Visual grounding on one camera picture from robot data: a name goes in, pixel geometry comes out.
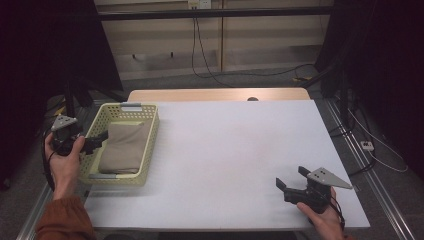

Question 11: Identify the person's left hand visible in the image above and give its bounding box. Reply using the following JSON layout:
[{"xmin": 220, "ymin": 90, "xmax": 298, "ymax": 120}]
[{"xmin": 44, "ymin": 133, "xmax": 86, "ymax": 202}]

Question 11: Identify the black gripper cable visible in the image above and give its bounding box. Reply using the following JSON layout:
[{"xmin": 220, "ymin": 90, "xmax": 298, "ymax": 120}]
[
  {"xmin": 41, "ymin": 130, "xmax": 57, "ymax": 193},
  {"xmin": 328, "ymin": 195, "xmax": 346, "ymax": 232}
]

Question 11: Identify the yellow perforated plastic basket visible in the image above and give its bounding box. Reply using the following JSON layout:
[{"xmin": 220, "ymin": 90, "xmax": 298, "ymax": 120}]
[{"xmin": 77, "ymin": 102, "xmax": 161, "ymax": 187}]

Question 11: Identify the aluminium floor rail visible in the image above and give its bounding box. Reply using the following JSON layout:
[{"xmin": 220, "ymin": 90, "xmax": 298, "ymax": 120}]
[
  {"xmin": 15, "ymin": 99, "xmax": 103, "ymax": 240},
  {"xmin": 323, "ymin": 99, "xmax": 417, "ymax": 240}
]

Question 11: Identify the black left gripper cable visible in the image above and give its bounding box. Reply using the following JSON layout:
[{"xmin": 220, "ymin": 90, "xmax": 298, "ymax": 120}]
[{"xmin": 41, "ymin": 130, "xmax": 57, "ymax": 193}]

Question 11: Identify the white table mat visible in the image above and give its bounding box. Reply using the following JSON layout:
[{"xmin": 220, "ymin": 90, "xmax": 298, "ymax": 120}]
[{"xmin": 83, "ymin": 99, "xmax": 371, "ymax": 232}]

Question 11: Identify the beige cloth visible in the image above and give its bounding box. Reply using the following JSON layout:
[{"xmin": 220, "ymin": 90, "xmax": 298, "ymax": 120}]
[{"xmin": 97, "ymin": 121, "xmax": 154, "ymax": 175}]

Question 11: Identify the person's right hand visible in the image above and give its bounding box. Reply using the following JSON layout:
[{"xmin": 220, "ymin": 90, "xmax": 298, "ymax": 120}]
[{"xmin": 296, "ymin": 187, "xmax": 345, "ymax": 240}]

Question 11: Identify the black horizontal metal bar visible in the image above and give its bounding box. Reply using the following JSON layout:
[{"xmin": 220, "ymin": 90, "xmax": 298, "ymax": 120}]
[{"xmin": 97, "ymin": 5, "xmax": 335, "ymax": 22}]

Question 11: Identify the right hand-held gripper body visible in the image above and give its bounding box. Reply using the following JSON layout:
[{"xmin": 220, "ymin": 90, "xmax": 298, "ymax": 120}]
[{"xmin": 283, "ymin": 166, "xmax": 354, "ymax": 215}]

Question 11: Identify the black hanging wall cable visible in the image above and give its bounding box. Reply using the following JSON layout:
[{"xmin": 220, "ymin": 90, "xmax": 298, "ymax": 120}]
[{"xmin": 190, "ymin": 16, "xmax": 316, "ymax": 89}]

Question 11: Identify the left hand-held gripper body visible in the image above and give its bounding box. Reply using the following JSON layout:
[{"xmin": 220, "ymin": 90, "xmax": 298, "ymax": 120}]
[{"xmin": 49, "ymin": 114, "xmax": 88, "ymax": 157}]

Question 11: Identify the wooden table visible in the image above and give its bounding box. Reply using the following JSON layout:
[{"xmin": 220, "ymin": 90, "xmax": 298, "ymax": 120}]
[{"xmin": 127, "ymin": 87, "xmax": 311, "ymax": 103}]

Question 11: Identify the white wall socket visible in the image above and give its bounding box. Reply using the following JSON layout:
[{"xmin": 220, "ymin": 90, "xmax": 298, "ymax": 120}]
[{"xmin": 187, "ymin": 0, "xmax": 213, "ymax": 10}]

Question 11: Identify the black metal stand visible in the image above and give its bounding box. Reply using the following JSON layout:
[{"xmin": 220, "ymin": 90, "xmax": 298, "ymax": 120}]
[
  {"xmin": 62, "ymin": 77, "xmax": 129, "ymax": 134},
  {"xmin": 299, "ymin": 61, "xmax": 356, "ymax": 131}
]

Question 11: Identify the black curtain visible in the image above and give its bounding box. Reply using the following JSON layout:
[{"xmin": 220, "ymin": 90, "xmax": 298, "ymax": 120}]
[
  {"xmin": 0, "ymin": 0, "xmax": 125, "ymax": 192},
  {"xmin": 313, "ymin": 0, "xmax": 424, "ymax": 172}
]

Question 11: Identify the white floor cable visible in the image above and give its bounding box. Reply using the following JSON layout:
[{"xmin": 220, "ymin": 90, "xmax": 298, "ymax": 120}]
[{"xmin": 346, "ymin": 106, "xmax": 410, "ymax": 174}]

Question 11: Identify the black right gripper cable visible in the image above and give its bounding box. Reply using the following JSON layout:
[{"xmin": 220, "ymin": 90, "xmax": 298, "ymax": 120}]
[{"xmin": 328, "ymin": 195, "xmax": 346, "ymax": 232}]

